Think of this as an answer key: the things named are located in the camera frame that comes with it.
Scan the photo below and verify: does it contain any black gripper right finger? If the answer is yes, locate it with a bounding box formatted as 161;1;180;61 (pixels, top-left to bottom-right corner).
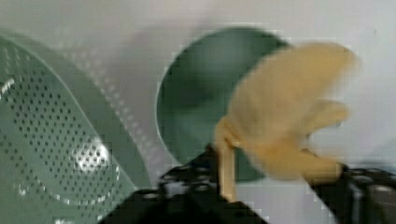
310;166;396;224

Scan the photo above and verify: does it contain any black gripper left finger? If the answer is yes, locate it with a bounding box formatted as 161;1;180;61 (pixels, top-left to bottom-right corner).
99;146;268;224

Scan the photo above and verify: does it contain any peeled toy banana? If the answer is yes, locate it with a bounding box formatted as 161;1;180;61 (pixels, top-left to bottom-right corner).
214;43;358;202

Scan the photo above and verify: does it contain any green mug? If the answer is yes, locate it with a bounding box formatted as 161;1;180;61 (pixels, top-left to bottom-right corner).
156;27;289;164

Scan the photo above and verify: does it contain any green perforated colander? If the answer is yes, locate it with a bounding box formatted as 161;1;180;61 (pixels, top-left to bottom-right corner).
1;29;151;224

